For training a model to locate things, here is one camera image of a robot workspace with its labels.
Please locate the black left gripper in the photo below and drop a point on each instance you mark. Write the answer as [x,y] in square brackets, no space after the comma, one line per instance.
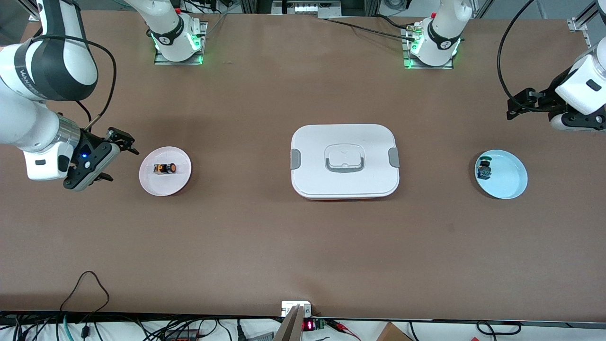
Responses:
[545,99]

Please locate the green push button switch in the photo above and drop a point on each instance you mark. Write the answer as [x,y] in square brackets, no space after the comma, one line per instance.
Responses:
[484,169]

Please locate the white outlet box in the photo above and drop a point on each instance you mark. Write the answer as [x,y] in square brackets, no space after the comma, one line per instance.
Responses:
[289,305]

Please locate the white lidded lunch box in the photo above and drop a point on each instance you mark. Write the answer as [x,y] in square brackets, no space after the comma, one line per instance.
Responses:
[345,182]

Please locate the aluminium frame profile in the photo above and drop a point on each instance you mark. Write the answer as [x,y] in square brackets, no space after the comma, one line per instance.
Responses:
[31,9]
[577,22]

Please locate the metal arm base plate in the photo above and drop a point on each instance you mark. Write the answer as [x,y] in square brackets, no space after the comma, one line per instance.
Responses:
[428,67]
[202,52]

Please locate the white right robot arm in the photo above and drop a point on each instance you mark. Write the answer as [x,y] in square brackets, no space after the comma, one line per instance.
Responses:
[28,123]

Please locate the orange push button switch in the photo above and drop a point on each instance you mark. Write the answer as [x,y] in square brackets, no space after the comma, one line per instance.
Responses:
[164,168]

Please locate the grey metal post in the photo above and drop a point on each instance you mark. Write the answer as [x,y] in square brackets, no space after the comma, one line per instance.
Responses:
[291,327]

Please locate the grey metal frame bar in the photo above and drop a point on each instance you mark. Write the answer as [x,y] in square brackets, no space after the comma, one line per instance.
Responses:
[307,8]

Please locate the light blue round plate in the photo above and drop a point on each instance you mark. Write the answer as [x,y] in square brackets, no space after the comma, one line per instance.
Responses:
[509,180]

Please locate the red digit display board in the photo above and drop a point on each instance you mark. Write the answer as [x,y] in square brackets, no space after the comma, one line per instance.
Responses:
[310,325]

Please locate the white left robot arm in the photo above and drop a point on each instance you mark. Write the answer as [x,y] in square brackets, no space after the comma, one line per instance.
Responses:
[584,87]

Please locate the red and black clip leads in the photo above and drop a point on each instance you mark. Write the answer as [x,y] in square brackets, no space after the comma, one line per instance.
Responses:
[343,327]

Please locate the pink round plate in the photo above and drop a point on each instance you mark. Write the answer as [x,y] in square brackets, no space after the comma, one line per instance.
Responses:
[165,184]

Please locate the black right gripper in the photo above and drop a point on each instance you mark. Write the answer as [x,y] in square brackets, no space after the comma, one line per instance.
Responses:
[88,140]

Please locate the brown cardboard piece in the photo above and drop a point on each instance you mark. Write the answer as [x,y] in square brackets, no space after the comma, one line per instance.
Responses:
[393,334]

